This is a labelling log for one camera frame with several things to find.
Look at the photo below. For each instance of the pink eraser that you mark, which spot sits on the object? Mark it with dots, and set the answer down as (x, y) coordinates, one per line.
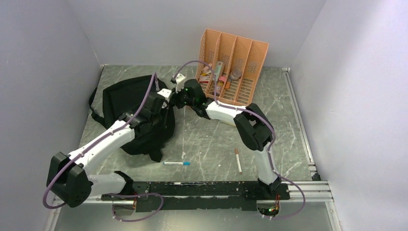
(207, 68)

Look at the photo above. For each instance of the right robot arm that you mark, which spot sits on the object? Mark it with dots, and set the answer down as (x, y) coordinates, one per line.
(255, 131)

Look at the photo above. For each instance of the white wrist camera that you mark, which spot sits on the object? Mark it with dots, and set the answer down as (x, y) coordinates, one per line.
(179, 81)
(166, 93)

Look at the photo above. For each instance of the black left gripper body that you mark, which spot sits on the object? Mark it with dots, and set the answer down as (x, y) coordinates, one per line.
(156, 118)

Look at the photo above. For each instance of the orange plastic desk organizer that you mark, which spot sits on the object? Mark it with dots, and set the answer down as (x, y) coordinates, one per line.
(245, 54)

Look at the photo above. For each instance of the pink white small box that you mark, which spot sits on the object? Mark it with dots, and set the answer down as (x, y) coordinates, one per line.
(205, 79)

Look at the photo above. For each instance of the brown white marker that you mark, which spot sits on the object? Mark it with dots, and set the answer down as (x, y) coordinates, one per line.
(236, 151)

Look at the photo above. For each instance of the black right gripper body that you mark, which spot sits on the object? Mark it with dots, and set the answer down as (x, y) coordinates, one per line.
(182, 98)

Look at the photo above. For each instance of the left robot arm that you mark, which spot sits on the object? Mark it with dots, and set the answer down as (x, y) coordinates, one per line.
(70, 175)

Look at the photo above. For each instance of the grey round jar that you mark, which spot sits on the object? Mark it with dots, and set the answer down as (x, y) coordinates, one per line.
(235, 74)

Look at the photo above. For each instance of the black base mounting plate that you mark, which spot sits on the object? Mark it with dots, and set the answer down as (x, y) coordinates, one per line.
(244, 195)

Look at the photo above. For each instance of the brown bottle pink cap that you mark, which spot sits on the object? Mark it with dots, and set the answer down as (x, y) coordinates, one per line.
(220, 84)

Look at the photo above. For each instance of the blue white pen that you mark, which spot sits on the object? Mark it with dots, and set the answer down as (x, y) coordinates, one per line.
(176, 163)

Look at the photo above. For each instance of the black student backpack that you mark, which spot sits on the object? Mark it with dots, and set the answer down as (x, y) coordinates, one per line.
(127, 95)

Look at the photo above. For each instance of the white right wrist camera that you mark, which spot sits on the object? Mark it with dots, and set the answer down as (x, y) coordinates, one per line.
(179, 81)

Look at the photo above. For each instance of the green white box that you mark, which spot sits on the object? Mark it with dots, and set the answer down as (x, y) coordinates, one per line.
(218, 70)

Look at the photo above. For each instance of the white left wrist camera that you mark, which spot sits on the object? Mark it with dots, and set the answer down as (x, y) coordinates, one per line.
(166, 93)

